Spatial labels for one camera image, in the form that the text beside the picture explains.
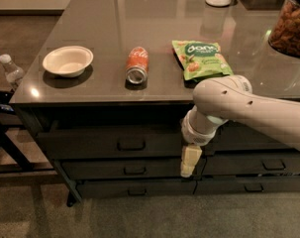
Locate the green snack bag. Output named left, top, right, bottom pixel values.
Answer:
left=172, top=41, right=233, bottom=81

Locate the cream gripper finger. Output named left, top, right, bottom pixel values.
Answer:
left=180, top=145, right=202, bottom=178

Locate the drawer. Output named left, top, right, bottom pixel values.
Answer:
left=76, top=178, right=196, bottom=198
left=205, top=121, right=289, bottom=153
left=38, top=124, right=182, bottom=160
left=195, top=176, right=300, bottom=195
left=203, top=152, right=300, bottom=176
left=60, top=156, right=207, bottom=180

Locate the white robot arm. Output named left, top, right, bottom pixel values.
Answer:
left=180, top=75, right=300, bottom=178

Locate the dark cabinet frame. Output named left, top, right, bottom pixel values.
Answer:
left=16, top=102, right=300, bottom=203

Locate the clear plastic water bottle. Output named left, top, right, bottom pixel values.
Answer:
left=0, top=54, right=25, bottom=90

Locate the orange soda can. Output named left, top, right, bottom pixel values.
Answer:
left=126, top=47, right=149, bottom=84

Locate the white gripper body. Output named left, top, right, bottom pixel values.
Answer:
left=181, top=106, right=227, bottom=146

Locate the white paper bowl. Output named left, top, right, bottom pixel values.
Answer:
left=43, top=46, right=94, bottom=77

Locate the jar of nuts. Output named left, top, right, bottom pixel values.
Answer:
left=268, top=0, right=300, bottom=57

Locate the black stand with device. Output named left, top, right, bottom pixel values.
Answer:
left=0, top=89, right=53, bottom=174

